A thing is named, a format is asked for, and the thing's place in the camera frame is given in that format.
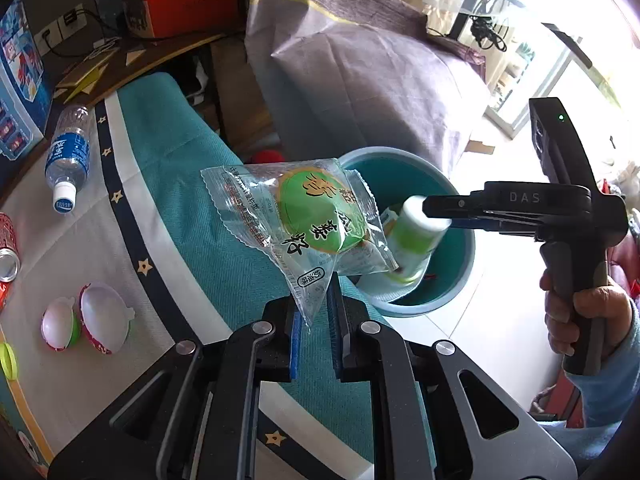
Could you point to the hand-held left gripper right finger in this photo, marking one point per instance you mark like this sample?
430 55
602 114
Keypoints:
334 330

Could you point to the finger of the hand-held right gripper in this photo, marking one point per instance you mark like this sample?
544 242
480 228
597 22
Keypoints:
500 225
450 206

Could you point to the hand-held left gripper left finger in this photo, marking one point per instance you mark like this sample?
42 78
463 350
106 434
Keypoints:
295 345

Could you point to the white green supplement bottle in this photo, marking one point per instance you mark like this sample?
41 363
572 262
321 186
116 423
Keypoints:
415 240

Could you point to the teal round waste bin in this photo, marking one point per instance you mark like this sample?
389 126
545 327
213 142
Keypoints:
450 270

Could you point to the clear green pastry packet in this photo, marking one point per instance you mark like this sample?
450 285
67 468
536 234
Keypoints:
310 210

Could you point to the clear plastic water bottle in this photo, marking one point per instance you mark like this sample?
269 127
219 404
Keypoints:
67 155

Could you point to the red soda can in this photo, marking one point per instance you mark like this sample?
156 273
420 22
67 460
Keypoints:
7 260

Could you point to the person's right forearm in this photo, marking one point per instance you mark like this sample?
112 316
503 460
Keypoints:
610 400

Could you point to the person's right hand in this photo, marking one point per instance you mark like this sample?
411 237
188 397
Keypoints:
614 310

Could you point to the purple woven bag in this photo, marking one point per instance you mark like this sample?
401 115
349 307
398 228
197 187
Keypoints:
360 70

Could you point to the red plush object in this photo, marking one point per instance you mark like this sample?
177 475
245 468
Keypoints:
267 156

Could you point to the black metal rack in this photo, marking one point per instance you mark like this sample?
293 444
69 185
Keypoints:
465 10

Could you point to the open plastic toy capsule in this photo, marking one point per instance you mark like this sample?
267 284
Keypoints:
100 315

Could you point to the green plastic lid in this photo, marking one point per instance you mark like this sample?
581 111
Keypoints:
7 360

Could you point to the dark wooden desk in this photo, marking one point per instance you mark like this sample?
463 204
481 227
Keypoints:
150 60

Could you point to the wooden puzzle board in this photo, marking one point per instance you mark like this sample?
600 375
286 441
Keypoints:
82 75

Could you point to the blue toy box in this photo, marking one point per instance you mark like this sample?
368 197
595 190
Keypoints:
20 85

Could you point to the white wall socket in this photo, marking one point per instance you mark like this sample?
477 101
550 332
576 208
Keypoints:
72 19
47 40

